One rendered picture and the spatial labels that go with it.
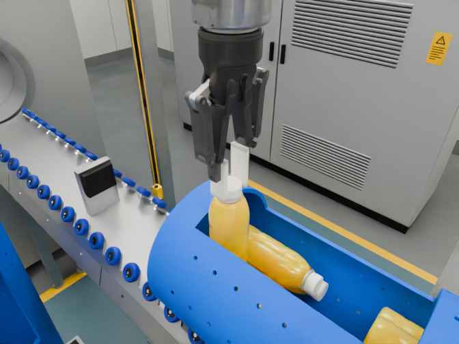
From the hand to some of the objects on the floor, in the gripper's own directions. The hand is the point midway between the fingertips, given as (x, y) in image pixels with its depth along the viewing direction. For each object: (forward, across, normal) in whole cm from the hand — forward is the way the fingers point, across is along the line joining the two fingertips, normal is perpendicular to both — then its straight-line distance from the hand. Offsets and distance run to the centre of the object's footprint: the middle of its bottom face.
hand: (229, 171), depth 51 cm
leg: (+134, +3, -122) cm, 181 cm away
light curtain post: (+133, -37, -68) cm, 154 cm away
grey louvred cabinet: (+133, -185, -100) cm, 249 cm away
